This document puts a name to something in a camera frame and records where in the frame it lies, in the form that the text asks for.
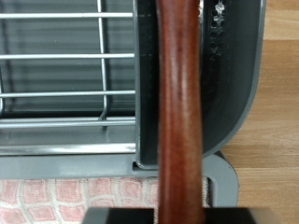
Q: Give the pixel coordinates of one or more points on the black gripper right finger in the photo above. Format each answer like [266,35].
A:
[236,216]

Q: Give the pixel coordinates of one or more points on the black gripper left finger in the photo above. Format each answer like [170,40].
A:
[121,216]

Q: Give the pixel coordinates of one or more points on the brown wooden spoon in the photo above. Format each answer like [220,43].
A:
[180,109]

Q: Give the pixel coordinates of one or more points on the grey dish rack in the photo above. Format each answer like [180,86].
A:
[46,74]

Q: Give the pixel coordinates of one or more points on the pink checked towel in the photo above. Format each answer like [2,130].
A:
[62,199]

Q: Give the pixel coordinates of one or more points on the grey plastic crate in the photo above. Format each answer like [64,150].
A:
[78,166]

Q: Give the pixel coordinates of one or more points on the dark grey utensil holder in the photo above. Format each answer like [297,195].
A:
[230,93]

